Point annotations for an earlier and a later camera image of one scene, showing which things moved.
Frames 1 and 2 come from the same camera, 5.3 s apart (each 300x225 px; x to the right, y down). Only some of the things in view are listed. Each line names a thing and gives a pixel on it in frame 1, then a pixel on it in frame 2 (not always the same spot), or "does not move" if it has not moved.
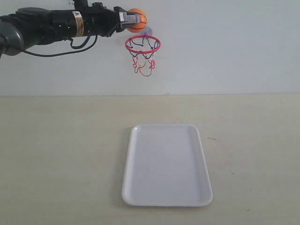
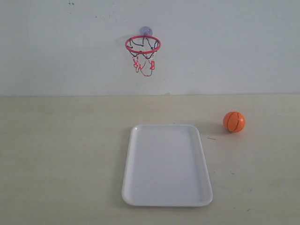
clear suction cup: x=147 y=31 does not move
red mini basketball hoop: x=142 y=48 does not move
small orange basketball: x=139 y=27 → x=234 y=121
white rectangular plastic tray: x=165 y=167 does not move
